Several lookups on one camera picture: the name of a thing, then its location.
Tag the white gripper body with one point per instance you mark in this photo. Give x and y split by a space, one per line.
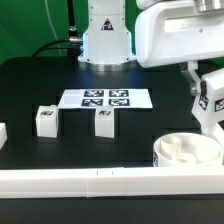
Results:
175 32

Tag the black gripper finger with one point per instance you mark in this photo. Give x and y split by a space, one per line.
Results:
188 69

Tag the white round stool seat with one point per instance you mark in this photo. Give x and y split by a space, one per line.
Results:
186 149

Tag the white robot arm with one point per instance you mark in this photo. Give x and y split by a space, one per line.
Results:
210 5

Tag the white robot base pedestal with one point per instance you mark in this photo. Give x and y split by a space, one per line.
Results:
107 41

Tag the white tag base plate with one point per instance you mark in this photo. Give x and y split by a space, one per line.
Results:
118 98

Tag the white front fence rail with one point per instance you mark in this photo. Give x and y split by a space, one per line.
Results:
48 183

